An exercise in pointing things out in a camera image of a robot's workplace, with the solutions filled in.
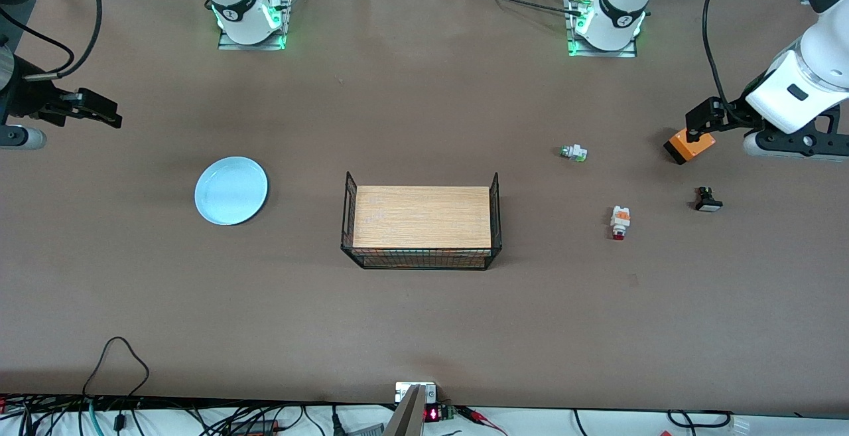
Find grey metal bar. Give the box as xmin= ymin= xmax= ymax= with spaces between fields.
xmin=383 ymin=385 xmax=426 ymax=436

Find grey left arm wrist camera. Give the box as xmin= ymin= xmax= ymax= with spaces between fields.
xmin=743 ymin=106 xmax=849 ymax=159

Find black right arm short cable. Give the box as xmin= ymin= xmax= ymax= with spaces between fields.
xmin=0 ymin=8 xmax=74 ymax=82

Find black looped cable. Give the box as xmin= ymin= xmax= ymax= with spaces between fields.
xmin=82 ymin=336 xmax=151 ymax=400

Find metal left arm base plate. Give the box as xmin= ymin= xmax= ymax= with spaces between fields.
xmin=566 ymin=0 xmax=639 ymax=58

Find black power adapter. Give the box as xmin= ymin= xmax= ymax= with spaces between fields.
xmin=229 ymin=419 xmax=279 ymax=436

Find grey right arm wrist camera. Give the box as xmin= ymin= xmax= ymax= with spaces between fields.
xmin=0 ymin=124 xmax=48 ymax=151

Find black wire basket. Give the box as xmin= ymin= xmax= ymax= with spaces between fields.
xmin=340 ymin=171 xmax=503 ymax=271

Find light blue round plate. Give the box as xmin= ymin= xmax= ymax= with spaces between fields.
xmin=194 ymin=156 xmax=269 ymax=226

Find red push button switch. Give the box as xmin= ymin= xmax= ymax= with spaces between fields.
xmin=610 ymin=206 xmax=631 ymax=242

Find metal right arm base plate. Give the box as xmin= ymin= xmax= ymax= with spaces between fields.
xmin=218 ymin=0 xmax=294 ymax=51

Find red clip test leads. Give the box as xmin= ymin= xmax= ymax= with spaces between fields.
xmin=458 ymin=407 xmax=508 ymax=436

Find light wooden board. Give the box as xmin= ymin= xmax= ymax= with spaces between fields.
xmin=352 ymin=186 xmax=492 ymax=250

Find black right arm long cable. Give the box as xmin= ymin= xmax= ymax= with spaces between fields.
xmin=56 ymin=0 xmax=104 ymax=80

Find black coiled cable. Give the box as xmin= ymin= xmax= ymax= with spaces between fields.
xmin=667 ymin=409 xmax=734 ymax=429

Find silver camera mount bracket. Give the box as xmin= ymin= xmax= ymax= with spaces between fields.
xmin=395 ymin=382 xmax=438 ymax=405

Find black square white-capped button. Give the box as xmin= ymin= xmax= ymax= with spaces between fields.
xmin=694 ymin=186 xmax=724 ymax=213

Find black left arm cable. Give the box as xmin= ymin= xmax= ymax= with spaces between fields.
xmin=702 ymin=0 xmax=753 ymax=128

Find grey arm wrist camera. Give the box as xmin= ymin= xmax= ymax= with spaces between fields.
xmin=0 ymin=124 xmax=48 ymax=151
xmin=743 ymin=106 xmax=849 ymax=159

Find orange button enclosure box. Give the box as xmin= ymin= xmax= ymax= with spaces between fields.
xmin=663 ymin=127 xmax=718 ymax=166

